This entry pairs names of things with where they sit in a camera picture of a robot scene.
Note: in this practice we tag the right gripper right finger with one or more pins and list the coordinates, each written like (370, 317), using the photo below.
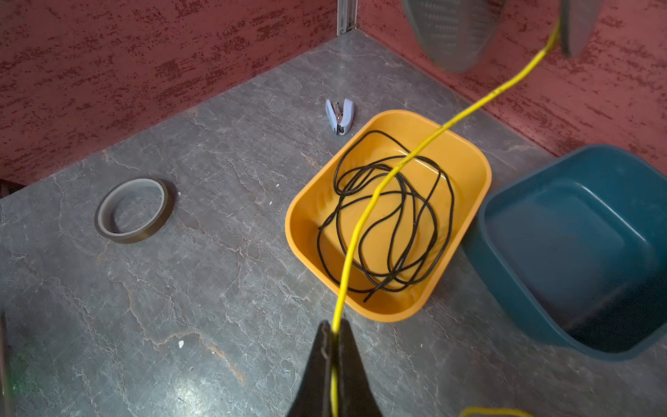
(354, 395)

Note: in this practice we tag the yellow plastic bin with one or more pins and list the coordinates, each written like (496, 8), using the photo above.
(400, 197)

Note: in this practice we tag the teal plastic bin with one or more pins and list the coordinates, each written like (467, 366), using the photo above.
(575, 253)

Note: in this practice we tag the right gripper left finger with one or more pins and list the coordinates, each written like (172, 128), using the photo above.
(313, 398)

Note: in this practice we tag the black cable spool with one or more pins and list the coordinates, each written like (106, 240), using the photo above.
(455, 33)

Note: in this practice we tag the brown tape roll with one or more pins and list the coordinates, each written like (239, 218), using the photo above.
(134, 210)

